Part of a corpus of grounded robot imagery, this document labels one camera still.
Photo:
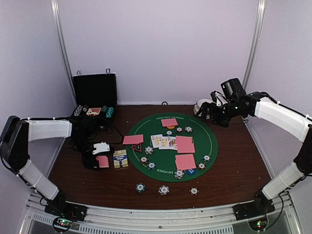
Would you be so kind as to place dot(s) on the gold card deck box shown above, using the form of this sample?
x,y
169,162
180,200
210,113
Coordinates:
x,y
120,159

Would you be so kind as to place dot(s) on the red black triangular button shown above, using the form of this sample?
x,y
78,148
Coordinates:
x,y
137,147

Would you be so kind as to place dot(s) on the blue chip stack mat bottom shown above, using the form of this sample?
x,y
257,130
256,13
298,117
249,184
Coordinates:
x,y
179,174

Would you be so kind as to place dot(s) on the blue round blind button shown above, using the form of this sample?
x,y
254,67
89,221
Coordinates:
x,y
190,172

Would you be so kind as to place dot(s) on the brown chips in case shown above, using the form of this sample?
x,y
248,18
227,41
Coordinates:
x,y
85,108

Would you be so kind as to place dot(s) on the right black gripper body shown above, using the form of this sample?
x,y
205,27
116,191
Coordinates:
x,y
222,116

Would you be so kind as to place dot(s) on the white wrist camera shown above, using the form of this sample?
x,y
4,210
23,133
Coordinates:
x,y
218,98
101,147

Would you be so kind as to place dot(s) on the green blue chip mat top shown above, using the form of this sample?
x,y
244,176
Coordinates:
x,y
169,133

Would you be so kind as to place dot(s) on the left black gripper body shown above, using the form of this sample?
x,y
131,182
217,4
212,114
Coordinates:
x,y
87,161

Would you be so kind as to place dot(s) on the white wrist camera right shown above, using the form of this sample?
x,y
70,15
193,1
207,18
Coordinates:
x,y
218,98

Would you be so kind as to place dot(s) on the dark blue chip stack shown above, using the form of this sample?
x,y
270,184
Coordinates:
x,y
140,187

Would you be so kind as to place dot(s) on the black chip carrying case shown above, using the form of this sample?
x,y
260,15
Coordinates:
x,y
97,90

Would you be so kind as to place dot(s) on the pink face down card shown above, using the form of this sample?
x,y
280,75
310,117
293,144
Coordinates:
x,y
184,139

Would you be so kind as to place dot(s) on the teal chip stack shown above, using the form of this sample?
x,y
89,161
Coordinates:
x,y
109,112

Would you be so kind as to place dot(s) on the blue green chip stack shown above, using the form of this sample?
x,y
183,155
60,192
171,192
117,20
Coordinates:
x,y
104,109

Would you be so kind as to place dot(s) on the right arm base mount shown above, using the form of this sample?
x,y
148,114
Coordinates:
x,y
250,210

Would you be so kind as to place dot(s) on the face up playing card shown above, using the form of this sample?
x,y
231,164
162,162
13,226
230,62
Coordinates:
x,y
155,140

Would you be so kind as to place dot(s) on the red card deck in case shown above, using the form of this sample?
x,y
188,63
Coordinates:
x,y
93,111

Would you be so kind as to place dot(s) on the green blue chip mat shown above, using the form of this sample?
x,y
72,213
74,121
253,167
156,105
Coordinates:
x,y
151,166
206,158
169,133

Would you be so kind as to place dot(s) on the brown red chip stack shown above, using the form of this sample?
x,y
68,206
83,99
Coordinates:
x,y
193,190

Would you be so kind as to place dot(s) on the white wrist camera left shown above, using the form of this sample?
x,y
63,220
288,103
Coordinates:
x,y
101,147

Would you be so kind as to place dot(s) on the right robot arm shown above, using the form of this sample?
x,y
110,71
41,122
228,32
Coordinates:
x,y
282,135

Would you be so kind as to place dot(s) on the pink backed card deck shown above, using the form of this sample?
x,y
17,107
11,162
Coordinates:
x,y
103,161

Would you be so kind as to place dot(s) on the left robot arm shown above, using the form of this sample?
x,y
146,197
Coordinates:
x,y
27,143

